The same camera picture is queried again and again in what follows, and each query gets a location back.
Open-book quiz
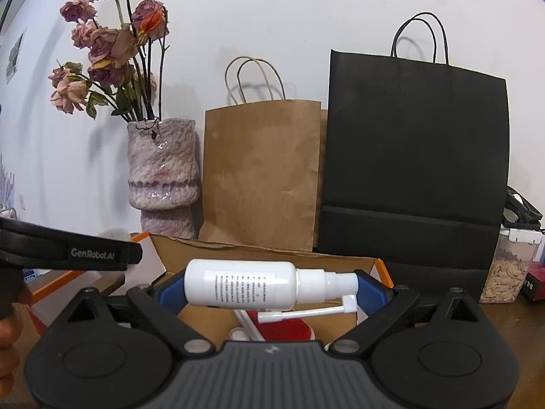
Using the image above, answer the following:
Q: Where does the dried pink rose bouquet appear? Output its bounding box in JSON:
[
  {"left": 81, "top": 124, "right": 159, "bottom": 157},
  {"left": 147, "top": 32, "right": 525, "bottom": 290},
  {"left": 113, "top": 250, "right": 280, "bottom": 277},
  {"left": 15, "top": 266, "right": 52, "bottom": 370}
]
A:
[{"left": 48, "top": 0, "right": 170, "bottom": 122}]

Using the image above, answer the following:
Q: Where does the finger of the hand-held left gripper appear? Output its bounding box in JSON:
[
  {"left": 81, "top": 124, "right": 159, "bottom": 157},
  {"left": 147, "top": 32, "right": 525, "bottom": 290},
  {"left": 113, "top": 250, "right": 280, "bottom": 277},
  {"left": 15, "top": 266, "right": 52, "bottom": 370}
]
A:
[{"left": 0, "top": 217, "right": 143, "bottom": 271}]

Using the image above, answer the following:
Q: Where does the red white lint brush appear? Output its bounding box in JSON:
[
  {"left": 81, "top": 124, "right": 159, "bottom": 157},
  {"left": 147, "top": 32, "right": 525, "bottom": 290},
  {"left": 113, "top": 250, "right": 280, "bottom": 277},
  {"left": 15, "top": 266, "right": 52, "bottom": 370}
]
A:
[{"left": 233, "top": 309, "right": 318, "bottom": 342}]

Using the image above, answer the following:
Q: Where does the small dark red box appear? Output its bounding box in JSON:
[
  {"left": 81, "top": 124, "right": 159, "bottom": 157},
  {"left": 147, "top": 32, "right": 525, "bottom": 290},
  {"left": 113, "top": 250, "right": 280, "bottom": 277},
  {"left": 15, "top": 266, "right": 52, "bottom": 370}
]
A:
[{"left": 524, "top": 262, "right": 545, "bottom": 301}]

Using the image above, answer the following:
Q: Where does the purple plastic decoration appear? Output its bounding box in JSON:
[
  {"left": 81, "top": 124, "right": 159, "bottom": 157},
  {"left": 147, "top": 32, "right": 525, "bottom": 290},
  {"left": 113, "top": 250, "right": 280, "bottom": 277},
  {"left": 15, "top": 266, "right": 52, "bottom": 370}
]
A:
[{"left": 0, "top": 153, "right": 18, "bottom": 211}]

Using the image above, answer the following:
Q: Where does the pink speckled ceramic vase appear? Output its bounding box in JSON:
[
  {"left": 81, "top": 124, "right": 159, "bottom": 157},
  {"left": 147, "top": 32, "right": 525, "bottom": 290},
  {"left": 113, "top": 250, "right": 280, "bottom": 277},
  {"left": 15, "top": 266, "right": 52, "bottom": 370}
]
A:
[{"left": 128, "top": 118, "right": 201, "bottom": 239}]

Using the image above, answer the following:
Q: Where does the black paper bag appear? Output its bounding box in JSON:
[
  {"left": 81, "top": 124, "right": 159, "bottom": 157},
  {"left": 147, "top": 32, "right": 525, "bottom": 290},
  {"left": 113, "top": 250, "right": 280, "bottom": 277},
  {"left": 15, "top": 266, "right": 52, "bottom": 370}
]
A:
[{"left": 317, "top": 12, "right": 510, "bottom": 303}]

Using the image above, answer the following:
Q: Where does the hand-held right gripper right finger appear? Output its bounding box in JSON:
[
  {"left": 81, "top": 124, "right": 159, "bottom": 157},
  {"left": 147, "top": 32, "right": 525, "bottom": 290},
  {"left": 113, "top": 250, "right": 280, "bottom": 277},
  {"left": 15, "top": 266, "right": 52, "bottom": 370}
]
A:
[{"left": 327, "top": 269, "right": 488, "bottom": 355}]

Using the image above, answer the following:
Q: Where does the red cardboard box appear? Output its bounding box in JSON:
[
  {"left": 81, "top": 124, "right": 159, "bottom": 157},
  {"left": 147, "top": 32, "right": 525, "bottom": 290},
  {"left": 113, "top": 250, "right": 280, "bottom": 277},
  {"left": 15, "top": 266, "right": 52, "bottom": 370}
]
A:
[{"left": 29, "top": 232, "right": 394, "bottom": 344}]

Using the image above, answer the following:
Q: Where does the clear seed storage container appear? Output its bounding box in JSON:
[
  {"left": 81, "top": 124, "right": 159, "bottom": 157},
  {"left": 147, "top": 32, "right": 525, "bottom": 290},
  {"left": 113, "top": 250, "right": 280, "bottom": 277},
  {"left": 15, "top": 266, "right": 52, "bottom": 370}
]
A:
[{"left": 480, "top": 187, "right": 544, "bottom": 304}]

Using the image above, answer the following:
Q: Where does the white spray bottle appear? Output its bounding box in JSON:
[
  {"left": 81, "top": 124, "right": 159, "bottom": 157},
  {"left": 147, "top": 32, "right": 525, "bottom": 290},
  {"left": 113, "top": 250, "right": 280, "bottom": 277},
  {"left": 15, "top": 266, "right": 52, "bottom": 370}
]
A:
[{"left": 184, "top": 258, "right": 360, "bottom": 323}]

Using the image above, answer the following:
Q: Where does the person's left hand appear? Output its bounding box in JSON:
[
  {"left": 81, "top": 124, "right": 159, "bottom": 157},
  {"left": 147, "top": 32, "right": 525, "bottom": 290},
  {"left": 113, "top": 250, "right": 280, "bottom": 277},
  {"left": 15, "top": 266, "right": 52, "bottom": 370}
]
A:
[{"left": 0, "top": 283, "right": 32, "bottom": 382}]

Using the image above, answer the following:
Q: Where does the brown paper bag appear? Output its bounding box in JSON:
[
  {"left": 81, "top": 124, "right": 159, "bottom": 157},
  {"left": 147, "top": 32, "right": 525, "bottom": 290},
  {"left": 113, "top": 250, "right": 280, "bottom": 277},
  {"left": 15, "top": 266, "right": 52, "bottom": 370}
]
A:
[{"left": 199, "top": 55, "right": 328, "bottom": 253}]

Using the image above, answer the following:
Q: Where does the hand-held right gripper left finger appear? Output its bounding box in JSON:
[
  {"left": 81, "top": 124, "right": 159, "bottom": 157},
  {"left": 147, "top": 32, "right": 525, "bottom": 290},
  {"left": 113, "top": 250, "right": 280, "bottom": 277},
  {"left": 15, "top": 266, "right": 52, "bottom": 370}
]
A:
[{"left": 50, "top": 272, "right": 214, "bottom": 355}]

